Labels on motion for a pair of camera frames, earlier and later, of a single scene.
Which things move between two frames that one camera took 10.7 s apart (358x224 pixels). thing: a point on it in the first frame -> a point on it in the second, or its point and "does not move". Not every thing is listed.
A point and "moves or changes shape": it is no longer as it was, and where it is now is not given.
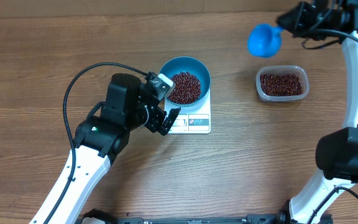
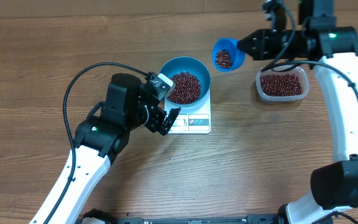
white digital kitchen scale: (192, 120) does not move
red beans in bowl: (187, 89) does not move
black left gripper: (155, 125) does not move
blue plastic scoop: (265, 40) moves or changes shape
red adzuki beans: (281, 84) does not move
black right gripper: (300, 18) -> (265, 43)
